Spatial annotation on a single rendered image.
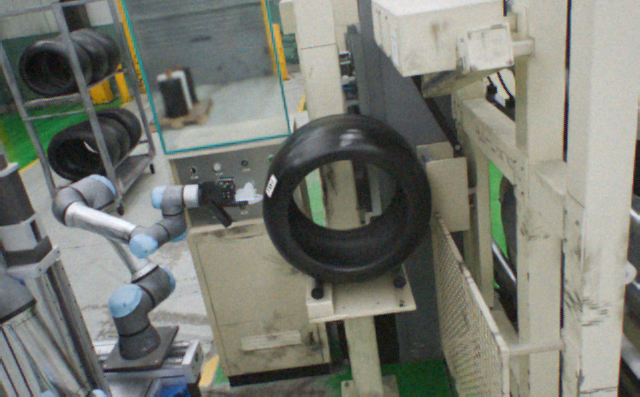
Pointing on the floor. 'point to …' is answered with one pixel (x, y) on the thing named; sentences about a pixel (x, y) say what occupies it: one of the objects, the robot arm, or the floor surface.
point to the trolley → (121, 172)
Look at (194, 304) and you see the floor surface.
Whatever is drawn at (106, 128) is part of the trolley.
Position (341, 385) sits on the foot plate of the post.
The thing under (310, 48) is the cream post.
